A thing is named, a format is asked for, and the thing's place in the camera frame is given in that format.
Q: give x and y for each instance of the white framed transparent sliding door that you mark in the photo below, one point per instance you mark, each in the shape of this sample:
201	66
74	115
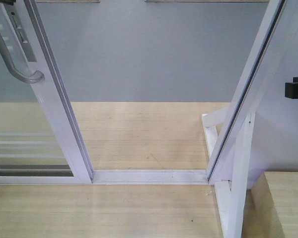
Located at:
40	140

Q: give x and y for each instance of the white fixed door frame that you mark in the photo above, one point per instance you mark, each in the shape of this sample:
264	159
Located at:
245	92

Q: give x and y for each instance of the grey door handle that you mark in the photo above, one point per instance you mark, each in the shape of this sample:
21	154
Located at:
36	77

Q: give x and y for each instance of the grey door lock plate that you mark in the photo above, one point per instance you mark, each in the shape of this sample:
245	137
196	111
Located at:
21	35

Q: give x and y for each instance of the white support brace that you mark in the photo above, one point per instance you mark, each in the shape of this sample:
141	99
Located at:
231	186

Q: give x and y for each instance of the light wooden box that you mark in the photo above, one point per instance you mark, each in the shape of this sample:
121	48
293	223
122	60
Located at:
283	187

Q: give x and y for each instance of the light wooden base platform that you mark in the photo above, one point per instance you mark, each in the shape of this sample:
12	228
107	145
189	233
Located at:
123	136

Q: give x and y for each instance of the white bottom sliding rail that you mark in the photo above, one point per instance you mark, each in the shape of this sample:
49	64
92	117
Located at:
152	176

